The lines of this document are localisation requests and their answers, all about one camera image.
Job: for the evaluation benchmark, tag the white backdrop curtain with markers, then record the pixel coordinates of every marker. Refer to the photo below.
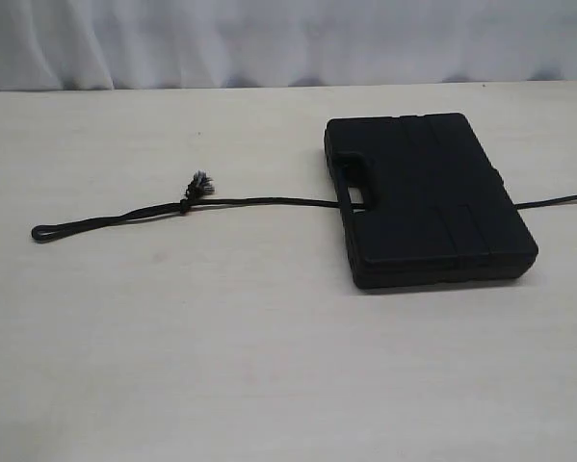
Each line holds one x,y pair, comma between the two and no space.
114,45

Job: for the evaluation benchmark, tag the black plastic carrying case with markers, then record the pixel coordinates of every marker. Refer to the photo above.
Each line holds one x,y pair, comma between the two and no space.
422,204

